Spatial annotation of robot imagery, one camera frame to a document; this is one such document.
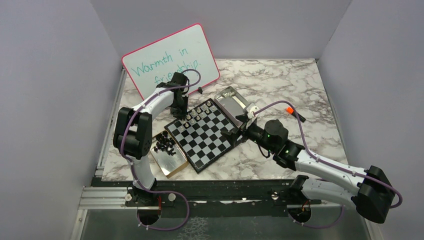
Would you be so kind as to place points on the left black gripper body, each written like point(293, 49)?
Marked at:
point(180, 108)

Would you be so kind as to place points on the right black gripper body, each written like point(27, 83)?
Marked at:
point(252, 132)

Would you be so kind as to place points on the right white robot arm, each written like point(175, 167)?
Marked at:
point(369, 191)

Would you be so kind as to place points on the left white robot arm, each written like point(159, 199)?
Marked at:
point(133, 134)

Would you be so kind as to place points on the silver tin with white pieces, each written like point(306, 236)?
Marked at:
point(232, 106)

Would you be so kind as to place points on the pile of black chess pieces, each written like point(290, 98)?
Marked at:
point(164, 143)

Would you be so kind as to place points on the pile of white chess pieces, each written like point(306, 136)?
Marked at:
point(227, 94)

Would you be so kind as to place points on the gold tin with black pieces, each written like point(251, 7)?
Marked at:
point(169, 165)

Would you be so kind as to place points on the black white chessboard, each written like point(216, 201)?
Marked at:
point(202, 142)

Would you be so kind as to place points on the black marker orange cap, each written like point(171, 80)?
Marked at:
point(295, 114)

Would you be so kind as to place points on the pink framed whiteboard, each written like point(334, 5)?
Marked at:
point(186, 49)

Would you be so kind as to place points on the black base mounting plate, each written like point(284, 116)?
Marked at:
point(203, 198)

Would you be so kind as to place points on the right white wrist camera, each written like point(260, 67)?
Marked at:
point(251, 110)

